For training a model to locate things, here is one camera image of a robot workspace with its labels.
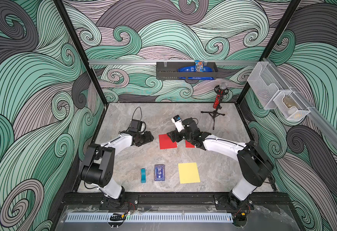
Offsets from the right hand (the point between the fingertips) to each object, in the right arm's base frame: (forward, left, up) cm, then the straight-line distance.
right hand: (173, 130), depth 89 cm
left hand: (-1, +15, -5) cm, 16 cm away
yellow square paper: (-22, -9, -12) cm, 27 cm away
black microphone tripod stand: (+19, -32, -7) cm, 38 cm away
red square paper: (-2, +5, -10) cm, 11 cm away
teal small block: (-24, +18, -11) cm, 32 cm away
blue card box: (-24, +9, -10) cm, 27 cm away
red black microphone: (+26, -34, +11) cm, 44 cm away
